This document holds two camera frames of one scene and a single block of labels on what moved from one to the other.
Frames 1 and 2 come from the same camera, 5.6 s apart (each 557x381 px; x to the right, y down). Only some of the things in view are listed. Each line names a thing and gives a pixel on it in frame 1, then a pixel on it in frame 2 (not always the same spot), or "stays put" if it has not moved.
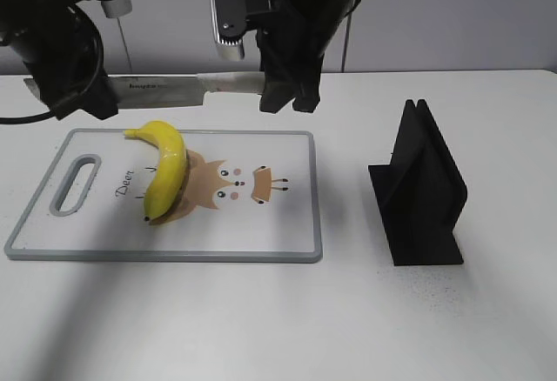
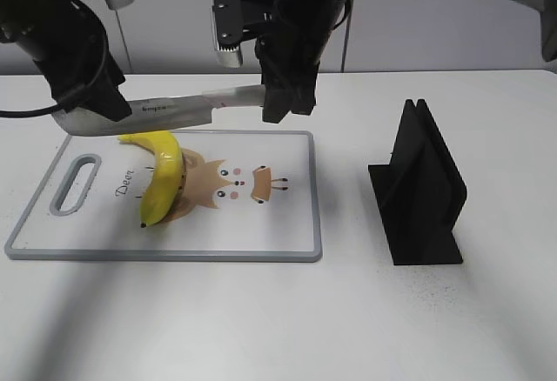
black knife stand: x=421 y=194 stays put
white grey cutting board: x=246 y=196 stays put
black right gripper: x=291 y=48 stays put
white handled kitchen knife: x=154 y=90 to x=189 y=109
